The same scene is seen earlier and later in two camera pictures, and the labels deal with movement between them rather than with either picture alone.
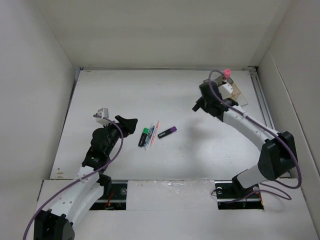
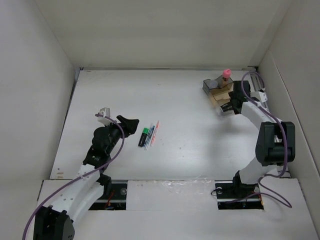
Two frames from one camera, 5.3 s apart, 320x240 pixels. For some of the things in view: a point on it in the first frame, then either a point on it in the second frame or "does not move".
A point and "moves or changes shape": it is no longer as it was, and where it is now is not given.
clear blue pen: x=148 y=139 does not move
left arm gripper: x=128 y=125 does not move
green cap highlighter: x=143 y=137 does not move
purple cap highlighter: x=167 y=132 moves or changes shape
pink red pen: x=155 y=133 does not move
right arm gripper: x=200 y=102 -> x=232 y=95
